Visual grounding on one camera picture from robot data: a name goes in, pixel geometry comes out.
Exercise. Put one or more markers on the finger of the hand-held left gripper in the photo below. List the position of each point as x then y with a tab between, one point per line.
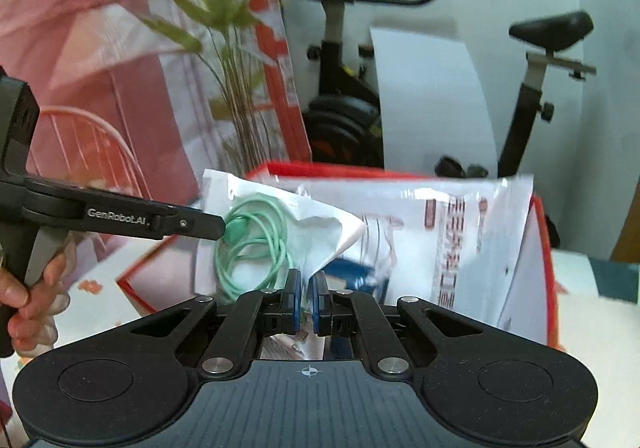
195	225

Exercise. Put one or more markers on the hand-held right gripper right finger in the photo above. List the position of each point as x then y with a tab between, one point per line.
319	303

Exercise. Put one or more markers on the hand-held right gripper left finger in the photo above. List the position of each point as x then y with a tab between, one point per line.
294	303

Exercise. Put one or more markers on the white printed plastic bag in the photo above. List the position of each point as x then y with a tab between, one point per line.
440	253

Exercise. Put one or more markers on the red strawberry cardboard box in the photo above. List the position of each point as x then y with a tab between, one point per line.
542	253

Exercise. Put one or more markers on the person's left hand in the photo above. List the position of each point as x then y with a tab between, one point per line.
35	323

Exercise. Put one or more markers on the blue packet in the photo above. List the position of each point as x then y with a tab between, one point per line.
357	275

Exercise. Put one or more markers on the plant printed backdrop cloth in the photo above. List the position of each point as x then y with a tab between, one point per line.
100	52

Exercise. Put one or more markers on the black exercise bike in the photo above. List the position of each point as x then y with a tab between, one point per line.
340	127

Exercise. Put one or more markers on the white paper sheet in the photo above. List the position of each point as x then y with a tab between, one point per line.
430	92

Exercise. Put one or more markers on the white cartoon printed blanket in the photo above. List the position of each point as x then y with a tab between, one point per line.
600	353

